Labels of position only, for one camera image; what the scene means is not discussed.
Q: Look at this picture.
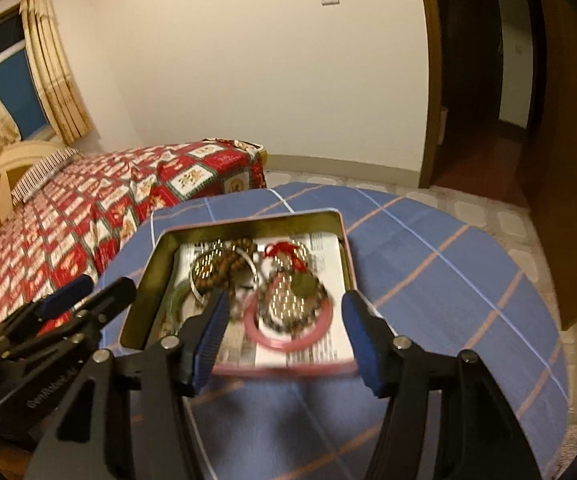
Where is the striped pillow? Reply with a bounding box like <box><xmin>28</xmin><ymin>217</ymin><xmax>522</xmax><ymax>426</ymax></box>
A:
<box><xmin>11</xmin><ymin>147</ymin><xmax>82</xmax><ymax>204</ymax></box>

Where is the red printed bed blanket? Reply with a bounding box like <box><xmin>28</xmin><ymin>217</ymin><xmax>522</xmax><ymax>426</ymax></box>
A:
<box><xmin>0</xmin><ymin>139</ymin><xmax>268</xmax><ymax>336</ymax></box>

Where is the pink tin box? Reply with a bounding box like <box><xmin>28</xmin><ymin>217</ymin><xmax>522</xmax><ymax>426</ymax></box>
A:
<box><xmin>118</xmin><ymin>208</ymin><xmax>364</xmax><ymax>376</ymax></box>

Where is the window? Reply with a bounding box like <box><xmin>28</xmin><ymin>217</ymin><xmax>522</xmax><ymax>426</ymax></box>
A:
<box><xmin>0</xmin><ymin>7</ymin><xmax>52</xmax><ymax>141</ymax></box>

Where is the brown door frame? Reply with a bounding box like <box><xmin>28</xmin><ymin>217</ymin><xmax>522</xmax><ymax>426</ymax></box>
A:
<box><xmin>415</xmin><ymin>0</ymin><xmax>444</xmax><ymax>190</ymax></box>

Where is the brown wooden bead bracelet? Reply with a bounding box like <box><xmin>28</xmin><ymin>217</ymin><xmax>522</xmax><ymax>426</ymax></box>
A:
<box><xmin>191</xmin><ymin>239</ymin><xmax>259</xmax><ymax>293</ymax></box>

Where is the silver bangle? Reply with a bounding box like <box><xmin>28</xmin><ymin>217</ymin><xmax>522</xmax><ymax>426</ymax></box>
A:
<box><xmin>188</xmin><ymin>245</ymin><xmax>262</xmax><ymax>306</ymax></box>

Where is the pink bangle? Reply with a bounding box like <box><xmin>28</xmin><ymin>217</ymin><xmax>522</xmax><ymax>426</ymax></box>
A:
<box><xmin>242</xmin><ymin>280</ymin><xmax>330</xmax><ymax>350</ymax></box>

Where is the red cord gold pendant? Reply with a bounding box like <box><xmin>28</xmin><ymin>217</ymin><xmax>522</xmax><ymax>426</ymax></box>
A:
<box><xmin>261</xmin><ymin>241</ymin><xmax>319</xmax><ymax>301</ymax></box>

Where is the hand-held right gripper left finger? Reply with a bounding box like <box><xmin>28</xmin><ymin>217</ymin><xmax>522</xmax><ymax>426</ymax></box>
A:
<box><xmin>23</xmin><ymin>290</ymin><xmax>232</xmax><ymax>480</ymax></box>

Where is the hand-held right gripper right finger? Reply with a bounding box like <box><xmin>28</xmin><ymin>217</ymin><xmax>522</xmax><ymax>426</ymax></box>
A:
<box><xmin>341</xmin><ymin>290</ymin><xmax>544</xmax><ymax>480</ymax></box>

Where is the dark bead necklace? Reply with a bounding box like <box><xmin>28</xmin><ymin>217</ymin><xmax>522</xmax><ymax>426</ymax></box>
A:
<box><xmin>258</xmin><ymin>270</ymin><xmax>329</xmax><ymax>333</ymax></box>

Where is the blue plaid tablecloth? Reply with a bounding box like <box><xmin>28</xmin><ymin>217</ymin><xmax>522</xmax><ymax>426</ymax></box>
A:
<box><xmin>91</xmin><ymin>182</ymin><xmax>569</xmax><ymax>480</ymax></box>

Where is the green bangle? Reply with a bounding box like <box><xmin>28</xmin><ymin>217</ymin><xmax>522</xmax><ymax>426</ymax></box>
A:
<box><xmin>168</xmin><ymin>280</ymin><xmax>194</xmax><ymax>331</ymax></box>

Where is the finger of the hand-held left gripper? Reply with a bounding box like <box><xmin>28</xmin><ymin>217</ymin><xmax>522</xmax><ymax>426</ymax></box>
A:
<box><xmin>0</xmin><ymin>274</ymin><xmax>94</xmax><ymax>347</ymax></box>
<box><xmin>1</xmin><ymin>276</ymin><xmax>138</xmax><ymax>362</ymax></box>

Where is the printed paper sheet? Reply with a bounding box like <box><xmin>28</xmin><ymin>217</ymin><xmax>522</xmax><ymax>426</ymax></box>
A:
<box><xmin>176</xmin><ymin>232</ymin><xmax>357</xmax><ymax>368</ymax></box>

